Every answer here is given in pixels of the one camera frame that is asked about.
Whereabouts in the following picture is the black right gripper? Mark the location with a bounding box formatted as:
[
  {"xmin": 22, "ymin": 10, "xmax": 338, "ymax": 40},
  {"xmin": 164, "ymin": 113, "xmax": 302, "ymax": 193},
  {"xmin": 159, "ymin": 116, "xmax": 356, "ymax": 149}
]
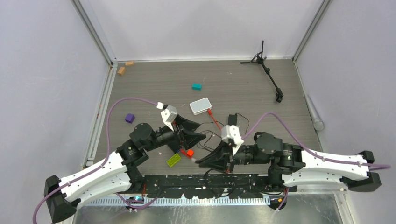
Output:
[{"xmin": 199, "ymin": 138, "xmax": 270, "ymax": 172}]

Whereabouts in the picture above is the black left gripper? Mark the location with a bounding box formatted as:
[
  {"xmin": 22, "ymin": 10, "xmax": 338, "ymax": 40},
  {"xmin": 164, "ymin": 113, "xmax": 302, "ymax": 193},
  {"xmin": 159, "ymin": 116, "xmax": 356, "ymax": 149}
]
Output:
[{"xmin": 144, "ymin": 115, "xmax": 206, "ymax": 152}]

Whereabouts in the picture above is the red ethernet cable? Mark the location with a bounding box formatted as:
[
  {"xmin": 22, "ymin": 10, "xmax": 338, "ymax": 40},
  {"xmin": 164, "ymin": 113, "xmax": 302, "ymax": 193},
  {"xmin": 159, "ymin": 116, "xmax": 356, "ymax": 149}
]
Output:
[{"xmin": 180, "ymin": 109, "xmax": 223, "ymax": 159}]

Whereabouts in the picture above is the white box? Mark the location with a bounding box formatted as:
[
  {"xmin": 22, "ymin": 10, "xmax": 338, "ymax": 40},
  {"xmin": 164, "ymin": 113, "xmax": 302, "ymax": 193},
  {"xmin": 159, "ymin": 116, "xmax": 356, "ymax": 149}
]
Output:
[{"xmin": 189, "ymin": 98, "xmax": 212, "ymax": 115}]

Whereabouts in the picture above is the black ethernet cable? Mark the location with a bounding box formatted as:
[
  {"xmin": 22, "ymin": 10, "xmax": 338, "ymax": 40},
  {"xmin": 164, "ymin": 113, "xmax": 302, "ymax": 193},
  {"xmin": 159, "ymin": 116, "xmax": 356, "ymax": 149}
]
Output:
[{"xmin": 190, "ymin": 157, "xmax": 236, "ymax": 198}]

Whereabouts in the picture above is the black power adapter with cord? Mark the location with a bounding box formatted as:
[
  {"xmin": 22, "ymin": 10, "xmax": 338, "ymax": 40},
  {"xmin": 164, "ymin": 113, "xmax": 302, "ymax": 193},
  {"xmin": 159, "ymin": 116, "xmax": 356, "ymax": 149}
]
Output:
[{"xmin": 191, "ymin": 113, "xmax": 250, "ymax": 149}]

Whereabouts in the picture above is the black network switch box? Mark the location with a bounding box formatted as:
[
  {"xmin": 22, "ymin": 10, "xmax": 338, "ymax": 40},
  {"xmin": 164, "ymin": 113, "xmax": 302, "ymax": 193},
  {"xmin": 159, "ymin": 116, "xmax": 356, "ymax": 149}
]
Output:
[{"xmin": 167, "ymin": 142, "xmax": 181, "ymax": 154}]

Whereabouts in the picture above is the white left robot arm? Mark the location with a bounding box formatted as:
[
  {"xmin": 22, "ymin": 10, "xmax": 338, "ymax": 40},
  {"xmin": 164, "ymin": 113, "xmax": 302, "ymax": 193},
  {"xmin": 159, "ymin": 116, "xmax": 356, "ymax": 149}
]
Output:
[{"xmin": 44, "ymin": 115, "xmax": 206, "ymax": 223}]

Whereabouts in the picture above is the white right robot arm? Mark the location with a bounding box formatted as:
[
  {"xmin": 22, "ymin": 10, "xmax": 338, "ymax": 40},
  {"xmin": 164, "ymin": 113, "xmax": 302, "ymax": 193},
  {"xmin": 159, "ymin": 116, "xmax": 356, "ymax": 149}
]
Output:
[{"xmin": 196, "ymin": 132, "xmax": 382, "ymax": 192}]

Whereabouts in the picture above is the orange-red cube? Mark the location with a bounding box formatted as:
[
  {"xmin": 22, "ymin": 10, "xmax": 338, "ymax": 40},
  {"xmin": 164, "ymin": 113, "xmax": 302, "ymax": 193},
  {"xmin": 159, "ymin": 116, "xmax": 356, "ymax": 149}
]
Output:
[{"xmin": 186, "ymin": 149, "xmax": 194, "ymax": 157}]

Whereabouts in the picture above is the green lego brick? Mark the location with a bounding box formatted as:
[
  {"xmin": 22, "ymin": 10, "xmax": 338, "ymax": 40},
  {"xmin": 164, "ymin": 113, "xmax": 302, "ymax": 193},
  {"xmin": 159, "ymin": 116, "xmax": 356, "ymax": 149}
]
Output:
[{"xmin": 166, "ymin": 154, "xmax": 181, "ymax": 168}]

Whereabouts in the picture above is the teal block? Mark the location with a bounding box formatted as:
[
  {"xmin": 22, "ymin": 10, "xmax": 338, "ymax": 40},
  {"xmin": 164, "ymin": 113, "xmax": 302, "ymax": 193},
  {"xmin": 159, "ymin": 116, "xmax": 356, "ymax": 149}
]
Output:
[{"xmin": 191, "ymin": 83, "xmax": 202, "ymax": 91}]

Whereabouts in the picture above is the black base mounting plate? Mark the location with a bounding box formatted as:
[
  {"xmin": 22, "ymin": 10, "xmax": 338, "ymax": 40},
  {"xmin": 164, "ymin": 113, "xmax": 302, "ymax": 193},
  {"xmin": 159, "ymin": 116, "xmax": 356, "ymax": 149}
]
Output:
[{"xmin": 126, "ymin": 174, "xmax": 285, "ymax": 199}]

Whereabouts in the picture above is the purple block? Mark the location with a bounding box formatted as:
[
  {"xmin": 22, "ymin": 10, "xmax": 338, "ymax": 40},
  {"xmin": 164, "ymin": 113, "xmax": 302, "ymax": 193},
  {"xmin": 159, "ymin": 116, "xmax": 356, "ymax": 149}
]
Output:
[{"xmin": 125, "ymin": 113, "xmax": 135, "ymax": 124}]

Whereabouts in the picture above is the orange block near corner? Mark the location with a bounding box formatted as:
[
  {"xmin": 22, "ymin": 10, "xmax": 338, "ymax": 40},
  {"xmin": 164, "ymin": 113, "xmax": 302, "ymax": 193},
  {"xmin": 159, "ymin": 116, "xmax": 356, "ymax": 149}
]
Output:
[{"xmin": 117, "ymin": 67, "xmax": 126, "ymax": 76}]

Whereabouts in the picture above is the orange block corner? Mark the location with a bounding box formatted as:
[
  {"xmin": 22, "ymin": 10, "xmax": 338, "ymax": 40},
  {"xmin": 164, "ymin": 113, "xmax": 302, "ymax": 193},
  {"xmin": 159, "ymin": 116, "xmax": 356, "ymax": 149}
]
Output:
[
  {"xmin": 117, "ymin": 67, "xmax": 126, "ymax": 76},
  {"xmin": 125, "ymin": 61, "xmax": 134, "ymax": 66}
]

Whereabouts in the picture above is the orange block far corner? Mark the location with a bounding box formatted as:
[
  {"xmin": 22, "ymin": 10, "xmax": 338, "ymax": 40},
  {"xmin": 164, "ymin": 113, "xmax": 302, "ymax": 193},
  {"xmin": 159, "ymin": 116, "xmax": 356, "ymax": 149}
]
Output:
[{"xmin": 125, "ymin": 61, "xmax": 134, "ymax": 66}]

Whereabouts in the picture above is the black tripod stand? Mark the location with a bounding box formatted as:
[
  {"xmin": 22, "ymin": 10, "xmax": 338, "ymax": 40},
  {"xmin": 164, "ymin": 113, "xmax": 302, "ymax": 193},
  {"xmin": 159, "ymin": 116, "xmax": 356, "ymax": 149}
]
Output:
[{"xmin": 240, "ymin": 40, "xmax": 283, "ymax": 103}]

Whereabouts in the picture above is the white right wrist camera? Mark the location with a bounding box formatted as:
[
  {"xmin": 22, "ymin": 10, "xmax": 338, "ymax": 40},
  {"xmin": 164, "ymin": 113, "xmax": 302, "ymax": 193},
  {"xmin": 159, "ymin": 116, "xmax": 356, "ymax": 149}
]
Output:
[{"xmin": 221, "ymin": 125, "xmax": 244, "ymax": 155}]

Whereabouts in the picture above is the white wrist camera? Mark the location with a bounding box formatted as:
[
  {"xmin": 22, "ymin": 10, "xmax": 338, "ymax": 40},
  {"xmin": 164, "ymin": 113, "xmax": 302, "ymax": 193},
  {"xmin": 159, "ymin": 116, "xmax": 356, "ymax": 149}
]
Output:
[
  {"xmin": 221, "ymin": 125, "xmax": 244, "ymax": 155},
  {"xmin": 156, "ymin": 102, "xmax": 178, "ymax": 131}
]

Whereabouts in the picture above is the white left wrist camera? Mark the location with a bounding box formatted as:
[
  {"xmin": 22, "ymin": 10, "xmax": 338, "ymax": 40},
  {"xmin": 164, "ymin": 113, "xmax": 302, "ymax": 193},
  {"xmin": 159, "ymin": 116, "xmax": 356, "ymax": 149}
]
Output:
[{"xmin": 156, "ymin": 102, "xmax": 178, "ymax": 131}]

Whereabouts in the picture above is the grey cylinder by wall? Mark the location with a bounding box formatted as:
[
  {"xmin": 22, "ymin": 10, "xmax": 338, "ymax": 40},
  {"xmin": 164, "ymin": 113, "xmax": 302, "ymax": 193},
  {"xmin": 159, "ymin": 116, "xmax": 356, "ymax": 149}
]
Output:
[{"xmin": 305, "ymin": 95, "xmax": 324, "ymax": 131}]

